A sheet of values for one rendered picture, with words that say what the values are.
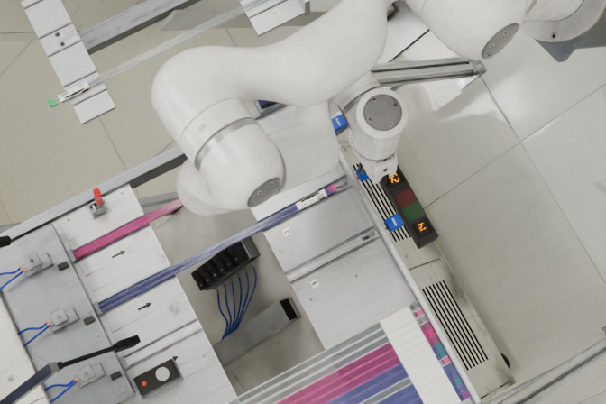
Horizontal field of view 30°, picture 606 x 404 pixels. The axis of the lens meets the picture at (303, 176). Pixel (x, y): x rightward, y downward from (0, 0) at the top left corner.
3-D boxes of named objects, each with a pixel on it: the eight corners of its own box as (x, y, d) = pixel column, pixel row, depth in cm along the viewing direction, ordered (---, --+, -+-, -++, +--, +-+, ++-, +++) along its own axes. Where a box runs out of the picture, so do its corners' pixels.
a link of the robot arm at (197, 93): (494, 8, 163) (423, -67, 168) (509, -42, 152) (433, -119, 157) (206, 196, 150) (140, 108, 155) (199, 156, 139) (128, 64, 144)
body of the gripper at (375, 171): (408, 155, 193) (401, 172, 204) (379, 105, 195) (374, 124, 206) (370, 175, 192) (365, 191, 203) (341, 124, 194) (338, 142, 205)
